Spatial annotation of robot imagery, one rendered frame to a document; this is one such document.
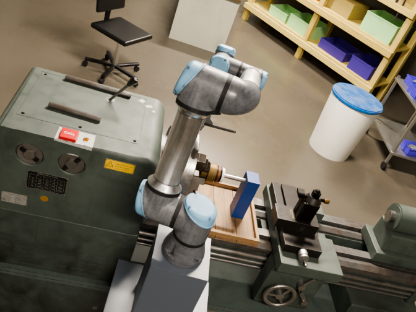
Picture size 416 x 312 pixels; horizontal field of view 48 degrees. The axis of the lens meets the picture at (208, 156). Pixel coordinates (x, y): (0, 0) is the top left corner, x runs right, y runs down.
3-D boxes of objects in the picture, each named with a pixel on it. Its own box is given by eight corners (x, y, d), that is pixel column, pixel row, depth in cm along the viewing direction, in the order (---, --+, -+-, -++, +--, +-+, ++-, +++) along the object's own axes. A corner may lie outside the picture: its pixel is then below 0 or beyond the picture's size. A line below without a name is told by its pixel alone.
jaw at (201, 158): (183, 168, 200) (189, 158, 189) (185, 158, 202) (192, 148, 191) (207, 174, 202) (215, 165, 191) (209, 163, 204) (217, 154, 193)
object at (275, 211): (273, 225, 208) (278, 217, 205) (270, 210, 216) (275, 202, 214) (314, 234, 212) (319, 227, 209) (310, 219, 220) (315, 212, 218)
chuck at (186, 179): (160, 210, 193) (181, 143, 182) (160, 177, 222) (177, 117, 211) (181, 215, 195) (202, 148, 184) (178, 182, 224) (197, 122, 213)
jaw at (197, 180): (180, 171, 206) (173, 196, 207) (181, 173, 201) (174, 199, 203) (203, 176, 208) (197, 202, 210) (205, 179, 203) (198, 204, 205)
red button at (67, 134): (57, 140, 164) (59, 135, 162) (62, 130, 168) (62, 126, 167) (75, 144, 165) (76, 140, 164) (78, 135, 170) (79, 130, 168)
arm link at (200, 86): (169, 236, 149) (231, 78, 129) (126, 218, 149) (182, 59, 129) (177, 218, 160) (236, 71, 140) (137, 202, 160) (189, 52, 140)
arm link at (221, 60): (241, 63, 166) (242, 59, 176) (212, 51, 166) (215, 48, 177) (233, 83, 169) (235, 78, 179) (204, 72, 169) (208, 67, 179)
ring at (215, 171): (203, 168, 199) (224, 173, 201) (203, 155, 206) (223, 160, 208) (197, 184, 204) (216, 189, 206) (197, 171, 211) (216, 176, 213)
